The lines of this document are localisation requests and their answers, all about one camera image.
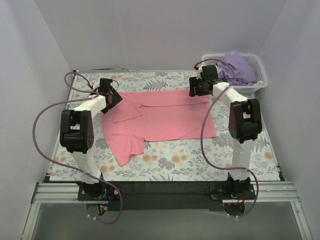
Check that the pink t shirt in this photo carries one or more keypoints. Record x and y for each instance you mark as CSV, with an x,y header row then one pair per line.
x,y
154,116

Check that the aluminium frame rail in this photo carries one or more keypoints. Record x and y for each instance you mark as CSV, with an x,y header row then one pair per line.
x,y
166,211

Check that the white plastic laundry basket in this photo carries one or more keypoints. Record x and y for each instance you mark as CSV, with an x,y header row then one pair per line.
x,y
253,61

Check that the purple t shirt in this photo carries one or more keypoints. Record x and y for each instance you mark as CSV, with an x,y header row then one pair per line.
x,y
235,70

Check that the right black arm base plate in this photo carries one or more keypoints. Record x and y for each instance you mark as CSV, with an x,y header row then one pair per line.
x,y
220,191

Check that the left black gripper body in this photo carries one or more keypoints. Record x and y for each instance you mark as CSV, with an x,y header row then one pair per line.
x,y
114,97

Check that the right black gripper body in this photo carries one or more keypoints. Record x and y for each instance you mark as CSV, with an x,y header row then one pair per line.
x,y
194,86

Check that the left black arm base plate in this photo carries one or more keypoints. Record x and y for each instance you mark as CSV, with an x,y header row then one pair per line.
x,y
98,192

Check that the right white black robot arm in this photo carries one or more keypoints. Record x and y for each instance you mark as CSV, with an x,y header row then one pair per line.
x,y
244,125

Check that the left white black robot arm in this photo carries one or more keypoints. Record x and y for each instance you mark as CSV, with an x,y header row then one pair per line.
x,y
77,134

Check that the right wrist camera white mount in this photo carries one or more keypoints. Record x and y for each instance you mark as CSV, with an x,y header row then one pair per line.
x,y
199,69

